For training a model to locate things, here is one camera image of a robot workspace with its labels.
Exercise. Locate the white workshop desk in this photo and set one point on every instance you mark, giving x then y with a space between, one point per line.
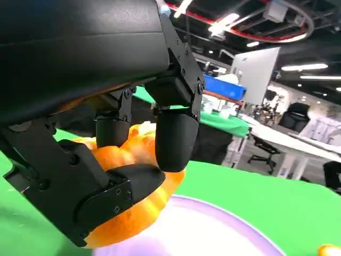
293 144

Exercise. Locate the green table cloth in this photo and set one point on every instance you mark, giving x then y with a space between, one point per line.
266 192

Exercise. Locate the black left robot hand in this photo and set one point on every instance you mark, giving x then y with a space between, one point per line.
80 53

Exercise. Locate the orange white toy bread roll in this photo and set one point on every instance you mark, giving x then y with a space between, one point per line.
330 250
128 226

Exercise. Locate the long ceiling light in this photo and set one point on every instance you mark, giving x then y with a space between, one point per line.
223 22
319 77
303 67

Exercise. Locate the white standing board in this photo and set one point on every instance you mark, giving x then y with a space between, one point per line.
255 77

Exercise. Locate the black office chair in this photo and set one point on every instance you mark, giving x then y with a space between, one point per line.
333 176
294 117
265 150

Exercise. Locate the blue plastic bin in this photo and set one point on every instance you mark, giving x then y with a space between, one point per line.
226 86

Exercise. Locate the lilac plate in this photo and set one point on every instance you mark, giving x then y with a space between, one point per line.
199 234

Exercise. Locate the green covered background table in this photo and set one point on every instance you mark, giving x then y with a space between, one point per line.
226 125

